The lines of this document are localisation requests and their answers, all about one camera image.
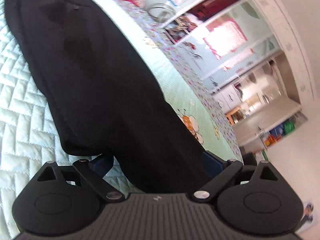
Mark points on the mint quilted bee bedspread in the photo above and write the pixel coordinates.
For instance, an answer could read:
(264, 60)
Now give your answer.
(25, 117)

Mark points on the sliding door wardrobe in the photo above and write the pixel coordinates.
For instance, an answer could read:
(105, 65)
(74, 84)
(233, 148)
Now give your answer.
(265, 2)

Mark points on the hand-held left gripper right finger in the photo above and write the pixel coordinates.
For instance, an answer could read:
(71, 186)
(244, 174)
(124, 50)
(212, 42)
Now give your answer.
(211, 163)

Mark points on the blue bag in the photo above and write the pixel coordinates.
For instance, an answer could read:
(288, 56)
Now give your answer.
(277, 131)

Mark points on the white drawer cabinet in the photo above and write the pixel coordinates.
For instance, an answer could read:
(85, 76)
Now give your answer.
(228, 97)

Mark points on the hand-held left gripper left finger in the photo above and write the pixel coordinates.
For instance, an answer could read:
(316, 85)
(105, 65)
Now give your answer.
(102, 165)

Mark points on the green bag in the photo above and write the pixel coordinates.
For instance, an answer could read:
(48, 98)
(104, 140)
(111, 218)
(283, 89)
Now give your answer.
(288, 126)

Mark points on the white door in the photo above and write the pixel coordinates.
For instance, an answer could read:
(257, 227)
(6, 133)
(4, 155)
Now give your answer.
(265, 125)

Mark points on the hanging red clothes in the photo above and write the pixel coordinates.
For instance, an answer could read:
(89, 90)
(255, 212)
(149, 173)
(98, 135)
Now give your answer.
(212, 5)

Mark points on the wooden chair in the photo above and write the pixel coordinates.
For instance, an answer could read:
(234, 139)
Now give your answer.
(235, 115)

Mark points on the black pants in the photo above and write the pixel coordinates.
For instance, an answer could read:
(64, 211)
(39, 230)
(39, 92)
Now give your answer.
(87, 67)

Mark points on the heart print bed sheet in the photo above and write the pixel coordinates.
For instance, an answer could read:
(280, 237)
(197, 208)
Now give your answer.
(180, 62)

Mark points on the uniform portrait photo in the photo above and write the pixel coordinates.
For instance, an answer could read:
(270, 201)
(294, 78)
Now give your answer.
(308, 212)

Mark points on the pile of patterned clothes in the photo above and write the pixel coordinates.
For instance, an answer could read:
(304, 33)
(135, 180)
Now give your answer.
(180, 27)

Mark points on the pile of snack packets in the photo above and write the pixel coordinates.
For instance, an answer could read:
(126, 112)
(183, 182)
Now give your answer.
(270, 138)

